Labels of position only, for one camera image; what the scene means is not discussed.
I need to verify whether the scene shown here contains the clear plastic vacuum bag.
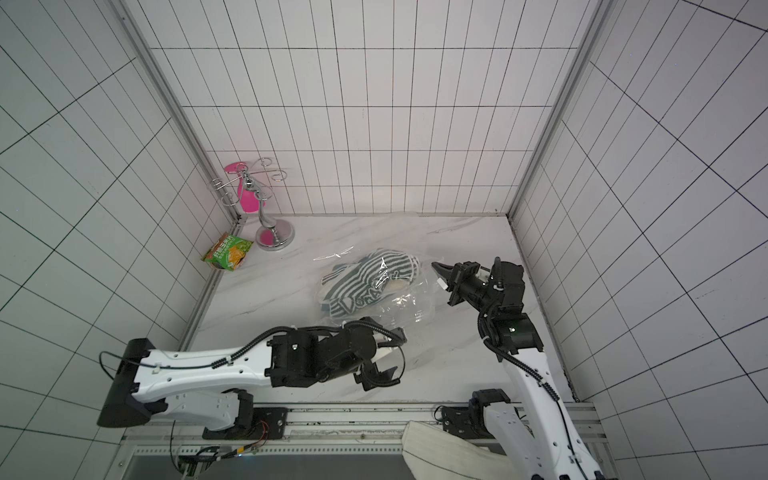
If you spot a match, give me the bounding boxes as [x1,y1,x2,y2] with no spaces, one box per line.
[313,246,439,330]

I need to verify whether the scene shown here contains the green white striped towel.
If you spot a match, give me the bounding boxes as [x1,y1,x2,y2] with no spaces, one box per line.
[316,249,422,321]

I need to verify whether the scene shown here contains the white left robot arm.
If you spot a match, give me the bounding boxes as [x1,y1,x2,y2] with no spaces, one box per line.
[97,317,407,432]

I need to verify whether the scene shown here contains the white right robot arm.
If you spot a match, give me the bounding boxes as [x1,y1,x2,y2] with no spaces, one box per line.
[432,258,605,479]

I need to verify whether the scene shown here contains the chrome cup holder stand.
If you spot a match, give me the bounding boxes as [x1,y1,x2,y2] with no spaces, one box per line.
[209,157,295,251]

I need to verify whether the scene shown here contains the green snack packet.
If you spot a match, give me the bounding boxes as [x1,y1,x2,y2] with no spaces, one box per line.
[202,233,253,271]

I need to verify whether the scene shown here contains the white striped cloth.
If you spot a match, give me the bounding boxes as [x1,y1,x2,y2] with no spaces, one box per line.
[401,422,522,480]

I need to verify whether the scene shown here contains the pink plastic scoop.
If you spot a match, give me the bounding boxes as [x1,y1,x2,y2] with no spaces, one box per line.
[224,162,261,214]

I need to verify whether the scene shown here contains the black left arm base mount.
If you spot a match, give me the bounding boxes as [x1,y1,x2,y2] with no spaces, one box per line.
[202,389,288,441]

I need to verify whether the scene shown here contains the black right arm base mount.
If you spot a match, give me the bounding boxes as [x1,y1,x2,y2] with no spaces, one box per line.
[433,389,511,440]

